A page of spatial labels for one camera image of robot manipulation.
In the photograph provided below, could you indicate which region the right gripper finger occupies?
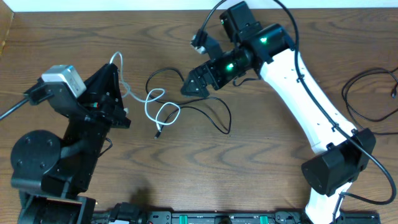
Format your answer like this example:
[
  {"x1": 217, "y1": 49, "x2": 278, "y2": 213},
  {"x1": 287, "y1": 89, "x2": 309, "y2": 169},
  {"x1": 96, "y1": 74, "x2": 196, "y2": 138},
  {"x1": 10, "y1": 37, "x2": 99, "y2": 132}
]
[
  {"x1": 184, "y1": 64, "x2": 211, "y2": 86},
  {"x1": 180, "y1": 82, "x2": 210, "y2": 98}
]

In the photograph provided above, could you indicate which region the white cable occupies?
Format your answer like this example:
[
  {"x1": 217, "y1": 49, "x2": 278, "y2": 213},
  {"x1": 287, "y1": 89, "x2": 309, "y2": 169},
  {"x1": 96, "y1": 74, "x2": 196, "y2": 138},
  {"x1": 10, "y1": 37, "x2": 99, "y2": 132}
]
[{"x1": 108, "y1": 51, "x2": 182, "y2": 131}]

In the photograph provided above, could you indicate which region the short black cable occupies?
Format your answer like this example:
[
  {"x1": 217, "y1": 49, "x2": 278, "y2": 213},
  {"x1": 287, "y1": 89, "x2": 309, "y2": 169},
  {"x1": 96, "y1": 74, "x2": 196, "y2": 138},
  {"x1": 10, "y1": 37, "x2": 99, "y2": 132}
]
[{"x1": 144, "y1": 67, "x2": 233, "y2": 139}]

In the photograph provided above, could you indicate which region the long black cable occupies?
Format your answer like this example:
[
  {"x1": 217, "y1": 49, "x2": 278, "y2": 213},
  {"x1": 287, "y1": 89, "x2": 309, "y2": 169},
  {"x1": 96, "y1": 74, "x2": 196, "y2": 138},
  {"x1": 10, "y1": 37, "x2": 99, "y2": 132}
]
[{"x1": 341, "y1": 67, "x2": 398, "y2": 136}]

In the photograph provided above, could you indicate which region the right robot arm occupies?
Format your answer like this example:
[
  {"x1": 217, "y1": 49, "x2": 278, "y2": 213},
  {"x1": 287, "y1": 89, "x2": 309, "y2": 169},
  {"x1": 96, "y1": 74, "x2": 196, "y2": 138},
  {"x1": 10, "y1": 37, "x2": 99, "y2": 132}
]
[{"x1": 181, "y1": 2, "x2": 379, "y2": 223}]

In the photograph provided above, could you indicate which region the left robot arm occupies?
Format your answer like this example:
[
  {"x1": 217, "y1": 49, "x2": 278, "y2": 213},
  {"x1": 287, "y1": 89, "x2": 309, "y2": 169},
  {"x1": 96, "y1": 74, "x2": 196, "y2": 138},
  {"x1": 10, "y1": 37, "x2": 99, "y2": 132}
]
[{"x1": 11, "y1": 63, "x2": 131, "y2": 223}]

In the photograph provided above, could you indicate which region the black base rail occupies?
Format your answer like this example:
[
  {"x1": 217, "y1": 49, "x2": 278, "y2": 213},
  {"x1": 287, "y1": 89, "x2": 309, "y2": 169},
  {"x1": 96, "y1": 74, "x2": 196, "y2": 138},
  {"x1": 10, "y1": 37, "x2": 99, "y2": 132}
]
[{"x1": 93, "y1": 202, "x2": 382, "y2": 224}]

